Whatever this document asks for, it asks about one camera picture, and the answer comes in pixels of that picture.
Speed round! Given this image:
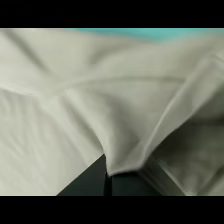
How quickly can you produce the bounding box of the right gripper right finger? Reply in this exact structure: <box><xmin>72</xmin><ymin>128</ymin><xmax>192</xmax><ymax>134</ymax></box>
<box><xmin>110</xmin><ymin>170</ymin><xmax>165</xmax><ymax>196</ymax></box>

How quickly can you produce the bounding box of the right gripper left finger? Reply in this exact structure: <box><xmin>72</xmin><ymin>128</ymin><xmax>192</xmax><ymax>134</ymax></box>
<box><xmin>56</xmin><ymin>154</ymin><xmax>108</xmax><ymax>196</ymax></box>

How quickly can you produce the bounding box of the white garment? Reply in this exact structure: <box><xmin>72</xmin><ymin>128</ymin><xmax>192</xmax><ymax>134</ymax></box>
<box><xmin>0</xmin><ymin>28</ymin><xmax>224</xmax><ymax>196</ymax></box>

